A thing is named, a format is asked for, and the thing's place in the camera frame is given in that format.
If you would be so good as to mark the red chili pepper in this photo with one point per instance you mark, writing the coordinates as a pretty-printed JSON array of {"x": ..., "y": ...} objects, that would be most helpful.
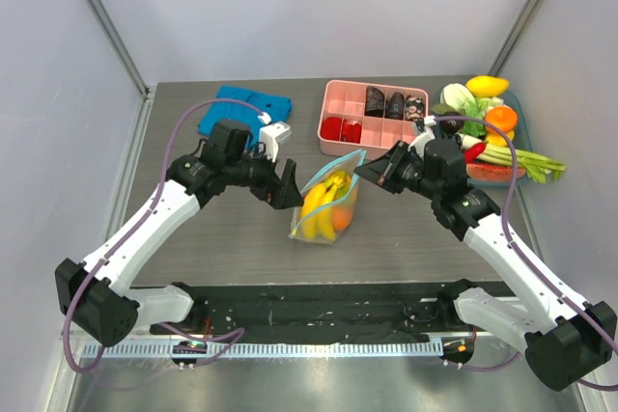
[{"x": 474, "y": 152}]

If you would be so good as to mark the pink compartment tray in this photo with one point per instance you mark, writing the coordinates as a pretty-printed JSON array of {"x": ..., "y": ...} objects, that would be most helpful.
[{"x": 346, "y": 99}]

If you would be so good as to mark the blue folded cloth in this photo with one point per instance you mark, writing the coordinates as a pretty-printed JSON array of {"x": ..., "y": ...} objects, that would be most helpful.
[{"x": 278, "y": 107}]

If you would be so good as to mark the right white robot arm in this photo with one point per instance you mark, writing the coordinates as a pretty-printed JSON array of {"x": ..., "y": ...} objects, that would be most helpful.
[{"x": 561, "y": 335}]

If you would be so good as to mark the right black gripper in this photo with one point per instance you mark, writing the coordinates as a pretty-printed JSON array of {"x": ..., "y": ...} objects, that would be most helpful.
[{"x": 393, "y": 169}]

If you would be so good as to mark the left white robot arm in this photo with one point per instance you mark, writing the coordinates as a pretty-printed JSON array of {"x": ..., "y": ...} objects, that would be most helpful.
[{"x": 96, "y": 293}]

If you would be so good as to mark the yellow mango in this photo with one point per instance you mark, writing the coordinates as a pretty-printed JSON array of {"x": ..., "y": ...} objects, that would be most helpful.
[{"x": 487, "y": 86}]

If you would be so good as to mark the dark avocado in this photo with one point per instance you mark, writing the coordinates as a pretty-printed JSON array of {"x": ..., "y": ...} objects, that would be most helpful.
[{"x": 450, "y": 123}]

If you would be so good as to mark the yellow lemon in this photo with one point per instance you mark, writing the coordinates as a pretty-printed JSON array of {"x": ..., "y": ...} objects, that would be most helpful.
[{"x": 497, "y": 140}]

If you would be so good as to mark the red item in tray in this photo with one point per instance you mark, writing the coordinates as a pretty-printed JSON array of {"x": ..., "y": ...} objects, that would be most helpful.
[
  {"x": 331, "y": 128},
  {"x": 351, "y": 131}
]

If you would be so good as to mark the green celery stalks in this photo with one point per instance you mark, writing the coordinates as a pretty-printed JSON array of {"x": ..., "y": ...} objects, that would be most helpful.
[{"x": 537, "y": 167}]

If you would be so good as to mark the dark patterned roll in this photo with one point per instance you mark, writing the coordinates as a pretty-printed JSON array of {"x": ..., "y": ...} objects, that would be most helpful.
[
  {"x": 374, "y": 102},
  {"x": 396, "y": 107}
]

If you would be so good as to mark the white cabbage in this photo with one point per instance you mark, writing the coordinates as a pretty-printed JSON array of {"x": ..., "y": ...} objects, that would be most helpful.
[{"x": 457, "y": 96}]

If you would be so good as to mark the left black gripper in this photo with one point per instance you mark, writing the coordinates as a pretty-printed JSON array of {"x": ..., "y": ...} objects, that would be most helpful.
[{"x": 279, "y": 192}]

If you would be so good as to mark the clear zip top bag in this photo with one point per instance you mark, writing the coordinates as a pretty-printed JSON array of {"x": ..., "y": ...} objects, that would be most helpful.
[{"x": 348, "y": 163}]

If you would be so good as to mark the yellow banana bunch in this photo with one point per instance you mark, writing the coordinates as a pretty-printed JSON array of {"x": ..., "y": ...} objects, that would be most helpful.
[{"x": 315, "y": 214}]

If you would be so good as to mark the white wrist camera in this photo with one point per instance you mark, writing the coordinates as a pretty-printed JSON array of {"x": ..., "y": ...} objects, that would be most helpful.
[
  {"x": 423, "y": 134},
  {"x": 272, "y": 136}
]

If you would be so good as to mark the orange fruit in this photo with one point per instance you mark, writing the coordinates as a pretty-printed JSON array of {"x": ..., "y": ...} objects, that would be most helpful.
[{"x": 341, "y": 218}]

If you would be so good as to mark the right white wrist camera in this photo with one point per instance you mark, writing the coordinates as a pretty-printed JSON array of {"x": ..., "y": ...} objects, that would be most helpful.
[{"x": 423, "y": 134}]

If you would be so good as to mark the watermelon slice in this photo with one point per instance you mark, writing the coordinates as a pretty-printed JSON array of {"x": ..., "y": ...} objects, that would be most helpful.
[{"x": 484, "y": 172}]

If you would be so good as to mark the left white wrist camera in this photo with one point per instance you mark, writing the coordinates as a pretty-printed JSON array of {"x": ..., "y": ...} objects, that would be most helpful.
[{"x": 272, "y": 136}]

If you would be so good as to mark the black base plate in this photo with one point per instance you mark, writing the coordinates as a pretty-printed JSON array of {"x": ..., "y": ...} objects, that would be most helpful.
[{"x": 373, "y": 313}]

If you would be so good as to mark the white leek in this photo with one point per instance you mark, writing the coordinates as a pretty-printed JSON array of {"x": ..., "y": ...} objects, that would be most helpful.
[{"x": 467, "y": 142}]

